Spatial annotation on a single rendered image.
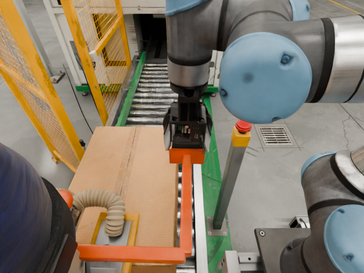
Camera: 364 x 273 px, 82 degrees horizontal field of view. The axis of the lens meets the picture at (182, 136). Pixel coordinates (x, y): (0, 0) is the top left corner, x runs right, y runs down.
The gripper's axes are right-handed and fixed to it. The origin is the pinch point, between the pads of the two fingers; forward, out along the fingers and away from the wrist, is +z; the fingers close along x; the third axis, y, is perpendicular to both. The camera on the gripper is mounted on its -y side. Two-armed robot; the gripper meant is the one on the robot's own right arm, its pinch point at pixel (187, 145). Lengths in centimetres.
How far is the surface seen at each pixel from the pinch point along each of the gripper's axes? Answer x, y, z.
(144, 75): -45, -167, 69
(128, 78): -58, -150, 65
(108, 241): -17.1, 20.3, 10.3
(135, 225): -11.9, 16.3, 10.8
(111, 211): -16.4, 15.7, 5.2
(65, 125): -67, -49, 37
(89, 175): -37.7, -10.5, 29.2
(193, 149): 1.4, 3.6, -2.7
